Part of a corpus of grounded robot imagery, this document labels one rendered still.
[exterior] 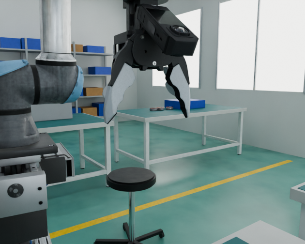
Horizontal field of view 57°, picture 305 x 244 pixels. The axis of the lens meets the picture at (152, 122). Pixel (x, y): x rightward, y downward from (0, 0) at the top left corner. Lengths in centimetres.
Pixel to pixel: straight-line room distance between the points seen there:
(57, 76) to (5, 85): 14
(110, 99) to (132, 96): 763
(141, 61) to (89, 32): 711
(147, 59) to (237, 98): 506
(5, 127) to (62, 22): 32
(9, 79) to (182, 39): 57
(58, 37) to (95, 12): 683
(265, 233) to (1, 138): 81
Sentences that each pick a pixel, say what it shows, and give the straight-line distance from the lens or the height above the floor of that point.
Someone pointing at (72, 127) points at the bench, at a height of 73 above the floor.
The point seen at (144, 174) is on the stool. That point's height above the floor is 56.
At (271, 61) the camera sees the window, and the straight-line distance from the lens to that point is 509.
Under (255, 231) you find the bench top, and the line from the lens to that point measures 99.
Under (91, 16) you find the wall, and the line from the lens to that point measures 762.
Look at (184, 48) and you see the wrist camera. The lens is 37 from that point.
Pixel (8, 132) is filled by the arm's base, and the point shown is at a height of 108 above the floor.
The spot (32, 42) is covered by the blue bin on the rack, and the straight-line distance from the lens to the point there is 650.
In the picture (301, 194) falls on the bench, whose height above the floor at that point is 74.
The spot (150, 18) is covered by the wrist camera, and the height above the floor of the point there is 130.
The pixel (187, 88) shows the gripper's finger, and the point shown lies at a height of 120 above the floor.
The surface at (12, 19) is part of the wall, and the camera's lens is 706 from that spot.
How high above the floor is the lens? 122
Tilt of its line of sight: 9 degrees down
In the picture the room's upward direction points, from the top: straight up
